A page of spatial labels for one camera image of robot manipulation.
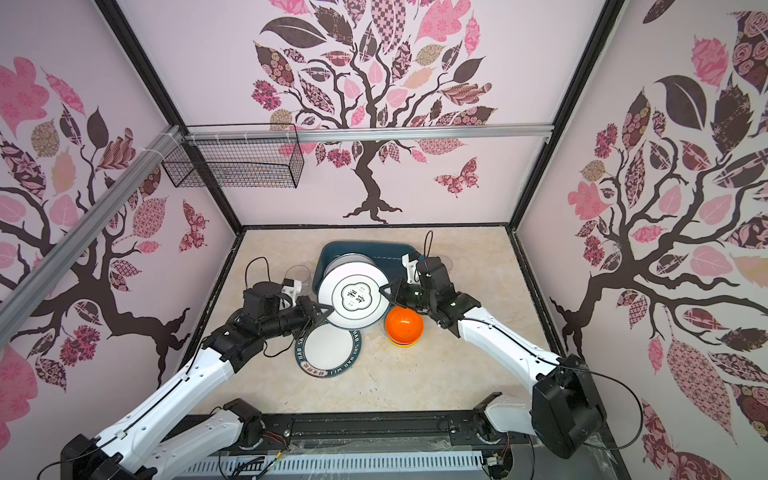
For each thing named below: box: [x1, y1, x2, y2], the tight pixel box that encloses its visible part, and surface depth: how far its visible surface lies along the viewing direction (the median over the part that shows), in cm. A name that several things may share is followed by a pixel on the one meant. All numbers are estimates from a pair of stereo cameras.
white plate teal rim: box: [318, 262, 390, 330], surface depth 79 cm
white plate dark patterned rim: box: [295, 320, 362, 379], surface depth 87 cm
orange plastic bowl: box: [385, 306, 424, 344], surface depth 85 cm
